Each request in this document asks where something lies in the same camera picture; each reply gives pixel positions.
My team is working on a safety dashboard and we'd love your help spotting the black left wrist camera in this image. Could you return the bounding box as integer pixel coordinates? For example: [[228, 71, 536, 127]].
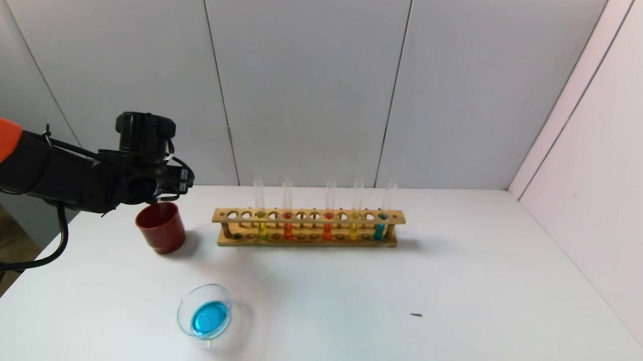
[[114, 111, 177, 156]]

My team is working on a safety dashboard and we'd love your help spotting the glass test tube yellow pigment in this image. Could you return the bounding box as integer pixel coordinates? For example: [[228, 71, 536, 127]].
[[250, 176, 272, 242], [348, 177, 364, 242]]

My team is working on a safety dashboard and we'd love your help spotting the glass test tube blue pigment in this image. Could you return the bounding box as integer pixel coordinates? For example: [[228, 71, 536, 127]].
[[158, 192, 173, 223]]

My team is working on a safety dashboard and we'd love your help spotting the wooden test tube rack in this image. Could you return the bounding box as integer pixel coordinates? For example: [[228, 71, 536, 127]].
[[212, 202, 407, 255]]

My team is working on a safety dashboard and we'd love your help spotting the glass test tube orange pigment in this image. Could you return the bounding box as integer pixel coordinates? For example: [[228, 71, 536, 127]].
[[321, 175, 337, 242], [280, 177, 297, 241]]

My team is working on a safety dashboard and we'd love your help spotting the clear glass dish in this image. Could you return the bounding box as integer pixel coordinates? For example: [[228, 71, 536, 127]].
[[176, 282, 237, 344]]

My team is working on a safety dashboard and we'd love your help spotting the dark red plastic cup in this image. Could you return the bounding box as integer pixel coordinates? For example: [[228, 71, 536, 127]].
[[134, 199, 189, 255]]

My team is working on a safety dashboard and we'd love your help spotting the glass test tube teal pigment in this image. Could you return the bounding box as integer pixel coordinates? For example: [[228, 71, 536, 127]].
[[372, 177, 398, 242]]

